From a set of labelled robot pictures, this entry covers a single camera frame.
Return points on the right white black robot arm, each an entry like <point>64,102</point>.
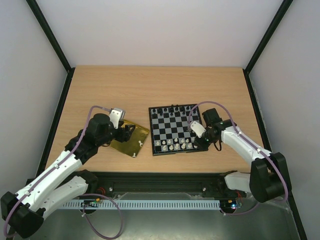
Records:
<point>245,150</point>

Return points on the black grey chess board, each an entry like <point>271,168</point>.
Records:
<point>164,129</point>

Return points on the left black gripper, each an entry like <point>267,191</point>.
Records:
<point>125,134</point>

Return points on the black chess pieces row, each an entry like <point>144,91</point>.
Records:
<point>170,111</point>

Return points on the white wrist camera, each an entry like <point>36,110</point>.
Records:
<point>115,116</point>
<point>197,128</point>

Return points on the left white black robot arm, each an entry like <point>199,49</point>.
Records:
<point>26,209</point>

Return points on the gold metal tray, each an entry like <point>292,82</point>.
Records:
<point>132,146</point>

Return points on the black frame post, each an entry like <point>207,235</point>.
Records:
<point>41,19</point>
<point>279,15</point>

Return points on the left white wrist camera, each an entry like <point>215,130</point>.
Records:
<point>115,116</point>

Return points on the left black frame post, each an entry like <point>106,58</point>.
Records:
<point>41,19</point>

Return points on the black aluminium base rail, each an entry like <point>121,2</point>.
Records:
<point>209,185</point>

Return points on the light blue slotted cable duct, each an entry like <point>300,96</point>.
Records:
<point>78,204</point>

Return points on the right black frame post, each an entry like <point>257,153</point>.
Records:
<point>279,15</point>

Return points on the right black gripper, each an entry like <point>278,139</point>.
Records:
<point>200,140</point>

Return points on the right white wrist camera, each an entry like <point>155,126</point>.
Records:
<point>197,128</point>

